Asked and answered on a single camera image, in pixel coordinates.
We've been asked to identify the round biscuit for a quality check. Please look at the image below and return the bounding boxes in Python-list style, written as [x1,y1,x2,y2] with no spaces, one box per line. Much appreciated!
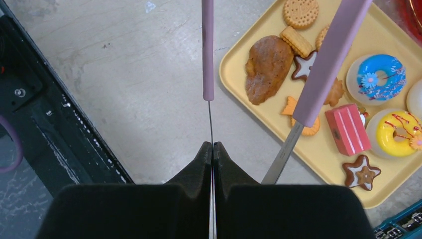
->
[315,25,330,51]
[282,0,319,29]

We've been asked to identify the red white cake slice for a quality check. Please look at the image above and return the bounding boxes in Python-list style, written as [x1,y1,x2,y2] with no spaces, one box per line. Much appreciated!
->
[325,104,372,156]

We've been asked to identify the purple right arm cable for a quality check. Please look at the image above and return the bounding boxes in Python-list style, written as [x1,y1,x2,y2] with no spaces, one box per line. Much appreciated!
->
[0,115,24,174]

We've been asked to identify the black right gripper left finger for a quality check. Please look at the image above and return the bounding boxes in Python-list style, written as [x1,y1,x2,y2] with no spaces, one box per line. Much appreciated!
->
[37,142,212,239]

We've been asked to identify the blue glazed donut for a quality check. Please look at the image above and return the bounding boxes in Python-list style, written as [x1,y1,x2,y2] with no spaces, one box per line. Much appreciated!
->
[345,54,407,106]

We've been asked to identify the gingerbread star cookie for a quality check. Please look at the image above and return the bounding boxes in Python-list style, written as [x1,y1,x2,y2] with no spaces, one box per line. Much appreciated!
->
[342,154,382,191]

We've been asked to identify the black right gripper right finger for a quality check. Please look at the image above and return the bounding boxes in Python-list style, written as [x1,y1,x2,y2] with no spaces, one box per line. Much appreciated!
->
[213,142,374,239]

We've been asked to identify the yellow serving tray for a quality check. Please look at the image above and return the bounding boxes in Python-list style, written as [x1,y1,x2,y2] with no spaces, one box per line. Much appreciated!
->
[219,0,422,209]

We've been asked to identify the yellow glazed donut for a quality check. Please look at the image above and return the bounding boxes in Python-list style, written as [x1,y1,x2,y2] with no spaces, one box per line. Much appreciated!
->
[366,109,422,159]

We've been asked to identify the orange fish cookie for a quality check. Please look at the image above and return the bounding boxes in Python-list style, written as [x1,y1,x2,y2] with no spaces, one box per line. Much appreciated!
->
[280,96,320,136]

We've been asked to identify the white iced star cookie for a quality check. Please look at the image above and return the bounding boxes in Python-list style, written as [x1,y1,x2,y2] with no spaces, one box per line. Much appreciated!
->
[291,50,318,81]

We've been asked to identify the red three tier stand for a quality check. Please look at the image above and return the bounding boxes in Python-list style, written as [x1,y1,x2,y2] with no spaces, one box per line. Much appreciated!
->
[396,0,422,41]

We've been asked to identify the square scalloped biscuit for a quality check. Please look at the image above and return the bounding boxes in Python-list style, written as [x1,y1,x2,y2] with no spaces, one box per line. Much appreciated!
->
[280,26,314,58]

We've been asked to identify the pink handled metal tongs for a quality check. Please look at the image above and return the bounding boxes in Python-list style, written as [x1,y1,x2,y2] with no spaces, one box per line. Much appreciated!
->
[201,0,374,239]

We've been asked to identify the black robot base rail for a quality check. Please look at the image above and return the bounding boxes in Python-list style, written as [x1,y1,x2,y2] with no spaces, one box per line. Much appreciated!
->
[0,1,132,196]

